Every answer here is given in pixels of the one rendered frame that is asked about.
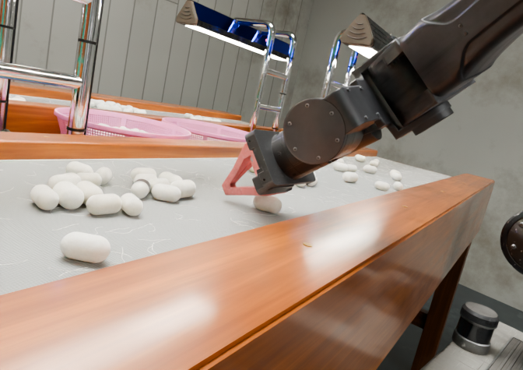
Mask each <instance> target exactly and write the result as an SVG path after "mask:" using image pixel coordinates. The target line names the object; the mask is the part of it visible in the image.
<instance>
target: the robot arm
mask: <svg viewBox="0 0 523 370"><path fill-rule="evenodd" d="M522 34H523V0H452V1H451V2H449V3H448V4H446V5H445V6H444V7H442V8H441V9H439V10H437V11H436V12H433V13H431V14H429V15H428V16H425V17H423V18H422V19H420V20H419V21H418V22H417V23H416V24H415V25H414V26H413V27H412V28H411V29H410V30H409V31H408V32H407V33H406V34H405V35H404V36H403V37H400V38H398V39H394V40H393V41H392V42H391V43H389V44H387V45H386V46H385V47H383V48H382V49H381V50H380V51H378V52H377V53H376V54H374V55H373V56H371V57H370V58H369V59H367V60H366V61H365V62H364V63H363V64H361V65H360V66H358V67H357V68H356V69H354V70H353V71H352V72H351V73H352V74H353V76H354V77H355V79H354V80H353V81H352V82H351V83H350V86H343V87H340V88H338V89H337V90H335V91H334V92H332V93H330V94H329V95H328V96H327V97H324V98H308V99H305V100H302V101H300V102H298V103H297V104H295V105H294V106H293V107H292V108H291V109H290V111H289V112H288V114H287V116H286V118H285V121H284V124H283V131H281V132H274V131H266V130H259V129H255V130H253V131H251V132H249V133H248V134H247V135H245V140H246V143H245V144H244V147H243V149H242V151H241V152H240V155H239V157H238V158H237V161H236V163H235V165H234V166H233V169H232V170H231V172H230V173H229V174H228V176H227V177H226V179H225V181H224V183H223V184H222V187H223V191H224V193H225V195H226V196H271V195H276V194H282V193H286V192H288V191H290V190H292V188H293V186H294V185H300V184H306V185H308V184H310V183H312V182H314V181H316V178H315V176H314V171H316V170H318V169H320V168H322V167H324V166H326V165H329V164H331V163H332V162H334V161H336V160H338V159H341V158H343V157H345V156H347V155H349V154H351V153H353V152H356V151H357V150H360V149H362V148H364V147H365V146H368V145H370V144H371V143H374V142H376V141H378V140H379V139H381V137H382V132H381V130H382V129H383V128H384V127H386V128H387V129H388V130H389V131H390V132H391V134H392V135H393V136H394V137H395V139H400V138H402V137H403V136H405V135H407V134H409V133H410V132H411V131H413V133H414V134H415V136H417V135H419V134H420V133H422V132H424V131H426V130H427V129H429V128H430V127H432V126H434V125H436V124H437V123H438V122H441V121H442V120H444V119H445V118H447V117H448V116H450V115H452V114H453V113H454V112H453V111H452V109H451V104H450V103H449V102H448V101H449V100H450V99H451V98H452V97H454V96H456V95H457V94H459V93H461V92H462V91H463V90H465V89H466V88H468V87H469V86H471V85H472V84H473V83H475V82H476V81H475V80H474V79H475V78H476V77H477V76H479V75H480V74H482V73H483V72H485V71H486V70H487V69H489V68H490V67H491V66H492V65H493V63H494V62H495V61H496V59H497V58H498V57H499V56H500V55H501V54H502V53H503V52H504V51H505V50H506V49H507V48H508V47H509V46H510V45H511V44H512V43H513V42H514V41H515V40H516V39H517V38H518V37H520V36H521V35H522ZM251 167H253V169H254V172H255V175H256V177H254V178H252V181H253V184H254V186H239V187H237V186H236V182H237V181H238V180H239V179H240V178H241V177H242V176H243V175H244V174H245V173H246V172H247V171H248V170H249V169H250V168H251Z"/></svg>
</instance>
